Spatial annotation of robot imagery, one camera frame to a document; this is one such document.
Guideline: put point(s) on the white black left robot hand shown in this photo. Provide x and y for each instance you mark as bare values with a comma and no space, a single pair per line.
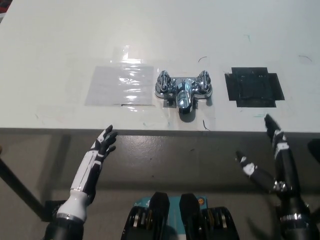
82,172

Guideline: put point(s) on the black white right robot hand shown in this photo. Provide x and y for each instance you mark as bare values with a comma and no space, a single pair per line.
287,170

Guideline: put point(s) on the black teal robot torso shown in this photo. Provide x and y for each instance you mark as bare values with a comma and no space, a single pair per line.
160,215

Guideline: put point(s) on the black table leg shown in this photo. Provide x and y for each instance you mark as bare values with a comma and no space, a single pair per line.
20,185

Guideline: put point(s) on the black tape square patch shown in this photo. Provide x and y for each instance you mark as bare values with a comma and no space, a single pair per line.
252,87

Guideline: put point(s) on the clear plastic covered sheet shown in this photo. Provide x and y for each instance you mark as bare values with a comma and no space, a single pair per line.
117,86

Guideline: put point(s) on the red background object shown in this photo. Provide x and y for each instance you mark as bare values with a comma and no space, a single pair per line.
3,5

